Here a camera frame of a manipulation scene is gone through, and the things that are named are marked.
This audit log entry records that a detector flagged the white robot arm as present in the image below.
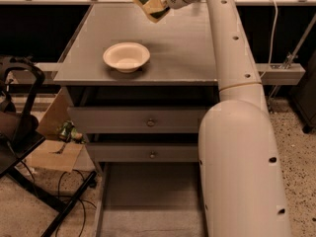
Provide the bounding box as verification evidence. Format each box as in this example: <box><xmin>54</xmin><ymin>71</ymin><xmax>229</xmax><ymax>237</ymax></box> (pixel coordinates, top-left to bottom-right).
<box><xmin>133</xmin><ymin>0</ymin><xmax>291</xmax><ymax>237</ymax></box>

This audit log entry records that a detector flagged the grey drawer cabinet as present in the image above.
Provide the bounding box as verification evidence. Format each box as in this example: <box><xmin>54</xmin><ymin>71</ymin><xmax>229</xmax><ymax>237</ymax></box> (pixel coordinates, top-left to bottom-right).
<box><xmin>61</xmin><ymin>3</ymin><xmax>218</xmax><ymax>148</ymax></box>

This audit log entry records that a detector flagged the top drawer round knob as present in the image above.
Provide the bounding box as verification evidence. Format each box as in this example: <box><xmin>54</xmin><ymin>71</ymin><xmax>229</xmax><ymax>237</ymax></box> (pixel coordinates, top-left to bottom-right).
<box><xmin>146</xmin><ymin>118</ymin><xmax>156</xmax><ymax>127</ymax></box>

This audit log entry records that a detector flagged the top grey drawer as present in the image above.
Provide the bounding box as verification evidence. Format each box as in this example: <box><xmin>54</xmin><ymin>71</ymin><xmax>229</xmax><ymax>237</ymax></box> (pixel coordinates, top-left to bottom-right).
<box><xmin>68</xmin><ymin>101</ymin><xmax>213</xmax><ymax>134</ymax></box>

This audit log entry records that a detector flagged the grey drawer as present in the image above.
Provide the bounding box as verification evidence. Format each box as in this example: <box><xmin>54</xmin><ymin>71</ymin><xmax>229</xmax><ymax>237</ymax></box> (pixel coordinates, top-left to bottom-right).
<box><xmin>92</xmin><ymin>163</ymin><xmax>208</xmax><ymax>237</ymax></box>
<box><xmin>68</xmin><ymin>101</ymin><xmax>213</xmax><ymax>134</ymax></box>
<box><xmin>87</xmin><ymin>133</ymin><xmax>198</xmax><ymax>162</ymax></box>

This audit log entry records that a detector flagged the middle grey drawer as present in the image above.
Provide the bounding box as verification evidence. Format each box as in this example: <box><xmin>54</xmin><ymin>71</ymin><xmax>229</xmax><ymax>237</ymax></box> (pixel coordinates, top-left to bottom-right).
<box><xmin>87</xmin><ymin>133</ymin><xmax>198</xmax><ymax>162</ymax></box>

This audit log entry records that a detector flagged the bottom grey drawer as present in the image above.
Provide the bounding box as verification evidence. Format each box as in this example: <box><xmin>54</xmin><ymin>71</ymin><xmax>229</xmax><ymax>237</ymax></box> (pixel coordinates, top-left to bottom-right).
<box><xmin>92</xmin><ymin>163</ymin><xmax>208</xmax><ymax>237</ymax></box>

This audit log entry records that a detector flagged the white paper bowl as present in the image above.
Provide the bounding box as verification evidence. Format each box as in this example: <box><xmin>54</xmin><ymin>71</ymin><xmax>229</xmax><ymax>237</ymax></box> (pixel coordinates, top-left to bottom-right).
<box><xmin>103</xmin><ymin>42</ymin><xmax>150</xmax><ymax>73</ymax></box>

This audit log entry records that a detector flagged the diagonal metal strut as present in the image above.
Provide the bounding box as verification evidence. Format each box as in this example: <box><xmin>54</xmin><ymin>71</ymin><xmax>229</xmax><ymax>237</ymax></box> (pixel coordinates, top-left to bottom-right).
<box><xmin>267</xmin><ymin>13</ymin><xmax>316</xmax><ymax>112</ymax></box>

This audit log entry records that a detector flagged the black chair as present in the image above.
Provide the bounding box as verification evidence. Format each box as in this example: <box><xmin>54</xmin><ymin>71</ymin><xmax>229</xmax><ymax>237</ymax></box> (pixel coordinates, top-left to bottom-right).
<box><xmin>0</xmin><ymin>55</ymin><xmax>97</xmax><ymax>237</ymax></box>

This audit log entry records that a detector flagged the brown cardboard sheet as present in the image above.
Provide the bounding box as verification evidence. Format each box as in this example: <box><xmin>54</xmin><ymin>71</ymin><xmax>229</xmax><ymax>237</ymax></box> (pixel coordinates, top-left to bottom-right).
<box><xmin>27</xmin><ymin>92</ymin><xmax>83</xmax><ymax>172</ymax></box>

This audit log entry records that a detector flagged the white cable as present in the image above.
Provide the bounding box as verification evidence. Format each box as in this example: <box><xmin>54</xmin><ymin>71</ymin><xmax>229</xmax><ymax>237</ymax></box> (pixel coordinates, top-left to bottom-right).
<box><xmin>260</xmin><ymin>0</ymin><xmax>278</xmax><ymax>79</ymax></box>

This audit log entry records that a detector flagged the metal horizontal rail beam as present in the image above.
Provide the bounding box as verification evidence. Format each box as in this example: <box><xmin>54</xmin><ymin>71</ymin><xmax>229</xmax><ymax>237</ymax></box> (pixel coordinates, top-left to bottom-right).
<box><xmin>11</xmin><ymin>62</ymin><xmax>306</xmax><ymax>87</ymax></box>

